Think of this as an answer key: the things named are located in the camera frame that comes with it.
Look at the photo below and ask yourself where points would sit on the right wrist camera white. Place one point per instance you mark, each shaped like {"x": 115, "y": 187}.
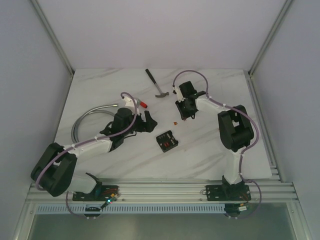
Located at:
{"x": 176, "y": 91}

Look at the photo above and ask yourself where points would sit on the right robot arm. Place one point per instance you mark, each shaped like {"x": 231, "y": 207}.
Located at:
{"x": 235, "y": 129}

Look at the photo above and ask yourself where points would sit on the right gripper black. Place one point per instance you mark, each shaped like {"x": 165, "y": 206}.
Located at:
{"x": 184, "y": 115}

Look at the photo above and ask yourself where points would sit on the left aluminium frame post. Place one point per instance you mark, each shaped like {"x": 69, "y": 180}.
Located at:
{"x": 52, "y": 36}

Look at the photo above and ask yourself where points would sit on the black fuse box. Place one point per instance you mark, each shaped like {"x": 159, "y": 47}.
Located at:
{"x": 167, "y": 141}

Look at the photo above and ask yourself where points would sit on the right aluminium frame post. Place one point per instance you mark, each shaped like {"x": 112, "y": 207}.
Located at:
{"x": 271, "y": 35}

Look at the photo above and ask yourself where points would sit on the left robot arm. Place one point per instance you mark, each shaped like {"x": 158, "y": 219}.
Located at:
{"x": 55, "y": 170}

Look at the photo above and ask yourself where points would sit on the red handled screwdriver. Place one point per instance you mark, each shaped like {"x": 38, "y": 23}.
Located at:
{"x": 142, "y": 104}

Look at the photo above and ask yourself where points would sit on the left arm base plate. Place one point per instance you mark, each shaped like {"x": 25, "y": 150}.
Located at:
{"x": 102, "y": 193}

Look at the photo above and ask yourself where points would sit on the aluminium frame post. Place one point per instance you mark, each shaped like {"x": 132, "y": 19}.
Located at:
{"x": 52, "y": 36}
{"x": 271, "y": 35}

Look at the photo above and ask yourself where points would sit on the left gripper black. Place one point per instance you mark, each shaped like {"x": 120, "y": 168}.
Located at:
{"x": 143, "y": 122}

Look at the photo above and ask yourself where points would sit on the aluminium front rail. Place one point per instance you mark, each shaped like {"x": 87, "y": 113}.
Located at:
{"x": 189, "y": 191}

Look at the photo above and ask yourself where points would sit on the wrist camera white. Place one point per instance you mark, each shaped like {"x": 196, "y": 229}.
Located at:
{"x": 130, "y": 102}
{"x": 176, "y": 91}

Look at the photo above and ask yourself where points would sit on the slotted cable duct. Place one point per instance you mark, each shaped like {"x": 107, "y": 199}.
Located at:
{"x": 132, "y": 208}

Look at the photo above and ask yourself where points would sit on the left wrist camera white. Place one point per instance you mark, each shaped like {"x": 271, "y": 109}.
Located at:
{"x": 130, "y": 102}

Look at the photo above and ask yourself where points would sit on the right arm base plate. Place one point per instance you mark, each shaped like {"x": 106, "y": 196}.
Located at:
{"x": 215, "y": 193}

